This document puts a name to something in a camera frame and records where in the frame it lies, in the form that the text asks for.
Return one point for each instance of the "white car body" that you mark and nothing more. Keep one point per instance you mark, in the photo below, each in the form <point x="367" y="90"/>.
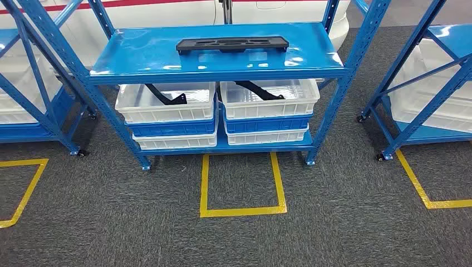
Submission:
<point x="166" y="14"/>

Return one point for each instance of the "black curved bracket part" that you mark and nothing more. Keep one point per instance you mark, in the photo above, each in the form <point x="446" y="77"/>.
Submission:
<point x="258" y="90"/>
<point x="162" y="96"/>

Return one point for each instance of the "long black plastic part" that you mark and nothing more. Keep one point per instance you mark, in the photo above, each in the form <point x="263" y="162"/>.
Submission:
<point x="232" y="44"/>

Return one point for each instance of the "blue steel shelf rack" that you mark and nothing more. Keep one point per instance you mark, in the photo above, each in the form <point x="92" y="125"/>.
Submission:
<point x="453" y="37"/>
<point x="147" y="55"/>
<point x="22" y="130"/>

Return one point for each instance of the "black stanchion post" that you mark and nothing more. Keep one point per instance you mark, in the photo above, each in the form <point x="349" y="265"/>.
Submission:
<point x="226" y="11"/>

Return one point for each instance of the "white plastic crate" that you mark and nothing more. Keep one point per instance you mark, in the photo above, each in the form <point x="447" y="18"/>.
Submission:
<point x="18" y="107"/>
<point x="173" y="142"/>
<point x="269" y="108"/>
<point x="431" y="70"/>
<point x="265" y="137"/>
<point x="166" y="112"/>
<point x="442" y="114"/>

